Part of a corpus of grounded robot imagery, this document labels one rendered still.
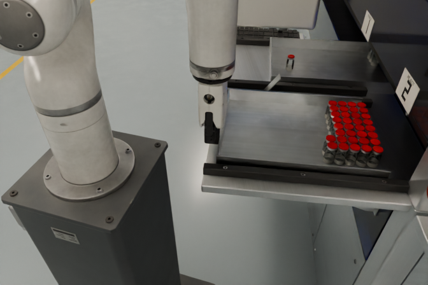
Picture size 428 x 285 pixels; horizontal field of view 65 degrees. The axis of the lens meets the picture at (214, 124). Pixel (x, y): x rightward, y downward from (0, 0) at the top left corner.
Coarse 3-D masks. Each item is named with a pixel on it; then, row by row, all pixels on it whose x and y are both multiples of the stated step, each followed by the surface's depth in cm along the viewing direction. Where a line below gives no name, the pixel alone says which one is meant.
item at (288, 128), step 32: (256, 96) 88; (288, 96) 87; (320, 96) 86; (224, 128) 80; (256, 128) 81; (288, 128) 81; (320, 128) 81; (224, 160) 69; (256, 160) 68; (288, 160) 72; (320, 160) 72
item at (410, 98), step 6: (408, 72) 68; (402, 78) 71; (408, 78) 68; (402, 84) 70; (414, 84) 65; (396, 90) 73; (402, 90) 70; (414, 90) 65; (408, 96) 67; (414, 96) 65; (402, 102) 70; (408, 102) 67; (408, 108) 67; (408, 114) 67
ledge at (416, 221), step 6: (420, 216) 61; (426, 216) 61; (414, 222) 62; (420, 222) 60; (426, 222) 60; (420, 228) 59; (426, 228) 59; (420, 234) 59; (426, 234) 58; (420, 240) 59; (426, 240) 57; (426, 246) 57; (426, 252) 57
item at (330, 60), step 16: (272, 48) 114; (288, 48) 114; (304, 48) 114; (320, 48) 114; (336, 48) 113; (352, 48) 112; (368, 48) 112; (272, 64) 99; (304, 64) 106; (320, 64) 106; (336, 64) 106; (352, 64) 106; (368, 64) 106; (272, 80) 94; (288, 80) 94; (304, 80) 93; (320, 80) 93; (336, 80) 92; (352, 80) 92; (368, 80) 98; (384, 80) 98
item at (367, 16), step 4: (368, 12) 95; (368, 16) 94; (364, 20) 97; (368, 20) 94; (372, 20) 91; (364, 24) 97; (372, 24) 91; (364, 28) 97; (368, 28) 94; (372, 28) 91; (364, 32) 96; (368, 32) 93; (368, 36) 93; (368, 40) 93
